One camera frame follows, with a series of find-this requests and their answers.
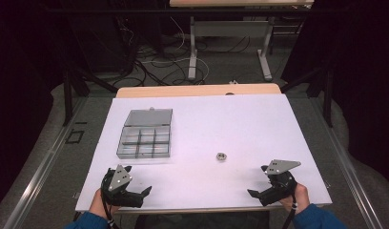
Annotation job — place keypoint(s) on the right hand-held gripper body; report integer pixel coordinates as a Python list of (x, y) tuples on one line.
[(280, 184)]

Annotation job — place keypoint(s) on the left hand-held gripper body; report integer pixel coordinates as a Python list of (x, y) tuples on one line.
[(119, 179)]

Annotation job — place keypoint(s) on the clear plastic compartment box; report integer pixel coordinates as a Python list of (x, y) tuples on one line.
[(146, 136)]

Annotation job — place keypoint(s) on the metal hex nut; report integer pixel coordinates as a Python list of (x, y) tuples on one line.
[(221, 156)]

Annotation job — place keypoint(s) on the person's right hand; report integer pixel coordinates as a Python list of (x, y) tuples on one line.
[(300, 197)]

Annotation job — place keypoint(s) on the person's left hand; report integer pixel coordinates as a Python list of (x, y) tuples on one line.
[(97, 203)]

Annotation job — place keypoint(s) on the white board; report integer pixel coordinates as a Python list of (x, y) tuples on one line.
[(214, 127)]

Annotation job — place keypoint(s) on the black metal stand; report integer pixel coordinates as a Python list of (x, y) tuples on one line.
[(326, 95), (68, 95)]

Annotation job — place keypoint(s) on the white-legged wooden desk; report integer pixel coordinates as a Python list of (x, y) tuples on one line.
[(230, 28)]

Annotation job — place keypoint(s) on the metal floor rail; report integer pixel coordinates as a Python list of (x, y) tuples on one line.
[(348, 165), (40, 171)]

